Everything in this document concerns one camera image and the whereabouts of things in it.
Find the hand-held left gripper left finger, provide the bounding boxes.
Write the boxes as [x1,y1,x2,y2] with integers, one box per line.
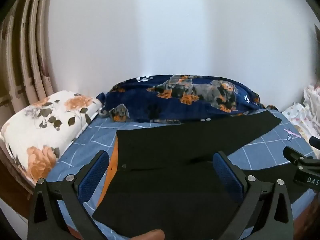
[27,150,110,240]

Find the wooden headboard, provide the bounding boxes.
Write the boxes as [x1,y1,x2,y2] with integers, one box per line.
[0,140,35,202]

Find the pink beige curtain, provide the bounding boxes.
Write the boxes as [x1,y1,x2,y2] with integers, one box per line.
[0,0,58,117]

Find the white dotted cloth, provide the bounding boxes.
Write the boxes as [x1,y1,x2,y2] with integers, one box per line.
[281,82,320,153]

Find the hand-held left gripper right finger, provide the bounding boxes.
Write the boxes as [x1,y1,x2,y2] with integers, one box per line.
[212,151,295,240]

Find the person's left hand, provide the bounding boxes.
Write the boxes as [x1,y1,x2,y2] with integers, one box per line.
[131,229,165,240]

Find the navy dog print blanket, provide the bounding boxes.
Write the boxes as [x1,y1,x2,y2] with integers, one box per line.
[96,74,279,125]

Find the white floral pillow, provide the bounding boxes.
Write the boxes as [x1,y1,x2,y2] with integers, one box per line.
[0,91,102,184]

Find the blue grid bed sheet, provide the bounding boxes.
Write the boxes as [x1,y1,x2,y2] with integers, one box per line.
[46,109,318,240]

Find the black pants with orange lining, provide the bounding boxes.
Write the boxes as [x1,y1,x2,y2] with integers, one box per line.
[92,110,315,240]

